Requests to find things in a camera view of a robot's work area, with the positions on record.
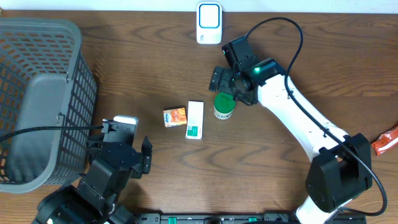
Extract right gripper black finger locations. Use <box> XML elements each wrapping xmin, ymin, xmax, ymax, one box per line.
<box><xmin>216</xmin><ymin>67</ymin><xmax>230</xmax><ymax>92</ymax></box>
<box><xmin>209</xmin><ymin>70</ymin><xmax>220</xmax><ymax>92</ymax></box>

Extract green lid white jar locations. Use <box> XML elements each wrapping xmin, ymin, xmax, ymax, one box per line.
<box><xmin>213</xmin><ymin>92</ymin><xmax>236</xmax><ymax>119</ymax></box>

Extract white green medicine box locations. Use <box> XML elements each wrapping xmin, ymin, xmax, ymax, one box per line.
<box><xmin>185</xmin><ymin>101</ymin><xmax>204</xmax><ymax>140</ymax></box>

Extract orange tissue pack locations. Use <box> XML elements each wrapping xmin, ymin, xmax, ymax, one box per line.
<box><xmin>163</xmin><ymin>108</ymin><xmax>187</xmax><ymax>128</ymax></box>

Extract orange chocolate bar wrapper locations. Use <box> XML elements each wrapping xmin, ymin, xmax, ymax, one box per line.
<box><xmin>371</xmin><ymin>126</ymin><xmax>397</xmax><ymax>156</ymax></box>

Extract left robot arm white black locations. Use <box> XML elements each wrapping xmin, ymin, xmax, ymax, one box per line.
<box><xmin>33</xmin><ymin>115</ymin><xmax>152</xmax><ymax>223</ymax></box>

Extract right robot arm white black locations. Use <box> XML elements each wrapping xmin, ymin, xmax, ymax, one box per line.
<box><xmin>209</xmin><ymin>36</ymin><xmax>373</xmax><ymax>223</ymax></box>

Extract white barcode scanner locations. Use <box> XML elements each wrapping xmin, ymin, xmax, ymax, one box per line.
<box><xmin>197</xmin><ymin>1</ymin><xmax>223</xmax><ymax>45</ymax></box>

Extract grey plastic mesh basket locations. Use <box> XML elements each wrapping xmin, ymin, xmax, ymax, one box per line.
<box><xmin>1</xmin><ymin>18</ymin><xmax>97</xmax><ymax>194</ymax></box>

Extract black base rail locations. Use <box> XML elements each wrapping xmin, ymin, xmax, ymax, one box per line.
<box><xmin>133</xmin><ymin>212</ymin><xmax>368</xmax><ymax>224</ymax></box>

